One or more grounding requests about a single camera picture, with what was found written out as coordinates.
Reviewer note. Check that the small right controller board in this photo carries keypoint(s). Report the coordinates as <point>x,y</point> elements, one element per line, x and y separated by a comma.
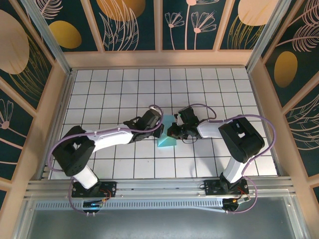
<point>234,202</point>

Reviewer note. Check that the aluminium frame post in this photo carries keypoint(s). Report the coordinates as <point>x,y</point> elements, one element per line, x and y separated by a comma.
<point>48,37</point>
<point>269,37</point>

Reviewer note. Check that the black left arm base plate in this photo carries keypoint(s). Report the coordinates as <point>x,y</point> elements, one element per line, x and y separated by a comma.
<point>109,189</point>

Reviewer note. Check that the aluminium side rail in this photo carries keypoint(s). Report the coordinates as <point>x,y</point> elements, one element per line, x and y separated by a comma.
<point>57,124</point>

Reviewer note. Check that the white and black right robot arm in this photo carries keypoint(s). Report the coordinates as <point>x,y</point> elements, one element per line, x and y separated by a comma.
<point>233,171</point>

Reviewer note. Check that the small controller board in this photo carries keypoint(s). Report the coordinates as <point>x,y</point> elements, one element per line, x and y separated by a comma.
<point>234,202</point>
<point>93,204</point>

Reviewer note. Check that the small left controller board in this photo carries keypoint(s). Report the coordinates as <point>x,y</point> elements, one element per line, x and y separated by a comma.
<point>93,204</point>

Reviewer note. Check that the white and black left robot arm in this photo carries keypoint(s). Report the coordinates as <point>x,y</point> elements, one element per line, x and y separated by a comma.
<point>109,138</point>

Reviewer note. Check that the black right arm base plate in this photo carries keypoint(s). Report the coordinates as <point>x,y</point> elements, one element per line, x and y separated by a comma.
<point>211,187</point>

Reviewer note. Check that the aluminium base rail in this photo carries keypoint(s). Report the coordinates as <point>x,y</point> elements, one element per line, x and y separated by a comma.
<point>159,185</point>

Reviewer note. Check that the grey metal tray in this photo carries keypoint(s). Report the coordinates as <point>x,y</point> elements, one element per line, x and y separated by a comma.
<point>159,226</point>

